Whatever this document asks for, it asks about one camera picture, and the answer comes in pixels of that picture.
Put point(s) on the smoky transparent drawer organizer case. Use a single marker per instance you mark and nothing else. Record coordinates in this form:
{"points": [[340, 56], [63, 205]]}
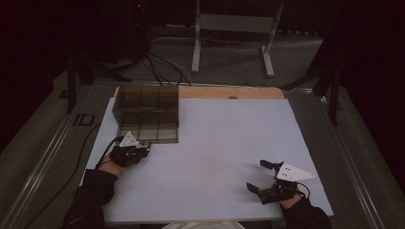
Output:
{"points": [[144, 97]]}

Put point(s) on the white metal stand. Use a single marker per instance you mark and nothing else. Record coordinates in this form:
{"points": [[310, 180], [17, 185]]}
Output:
{"points": [[234, 24]]}

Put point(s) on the person's left hand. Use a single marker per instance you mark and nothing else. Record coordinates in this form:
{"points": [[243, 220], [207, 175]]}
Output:
{"points": [[110, 165]]}

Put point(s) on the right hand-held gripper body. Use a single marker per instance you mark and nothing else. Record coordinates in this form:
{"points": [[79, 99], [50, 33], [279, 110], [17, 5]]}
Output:
{"points": [[288, 179]]}

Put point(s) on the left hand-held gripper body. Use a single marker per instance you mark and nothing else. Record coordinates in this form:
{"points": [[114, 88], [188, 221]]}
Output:
{"points": [[127, 154]]}

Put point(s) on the small grey table grommet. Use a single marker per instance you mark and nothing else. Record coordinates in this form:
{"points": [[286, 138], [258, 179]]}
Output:
{"points": [[232, 97]]}

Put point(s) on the dark equipment tower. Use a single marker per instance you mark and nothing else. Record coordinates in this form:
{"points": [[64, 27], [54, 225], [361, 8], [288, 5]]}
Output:
{"points": [[138, 28]]}

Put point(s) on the aluminium floor rail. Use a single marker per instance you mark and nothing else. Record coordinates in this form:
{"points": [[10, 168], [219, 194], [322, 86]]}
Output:
{"points": [[350, 171], [38, 173]]}

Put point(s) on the person's right hand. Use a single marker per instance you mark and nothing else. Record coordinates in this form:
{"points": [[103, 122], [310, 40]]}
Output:
{"points": [[291, 201]]}

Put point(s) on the black stand with angled legs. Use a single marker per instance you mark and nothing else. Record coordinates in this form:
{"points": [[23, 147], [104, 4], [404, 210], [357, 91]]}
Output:
{"points": [[332, 89], [71, 82]]}

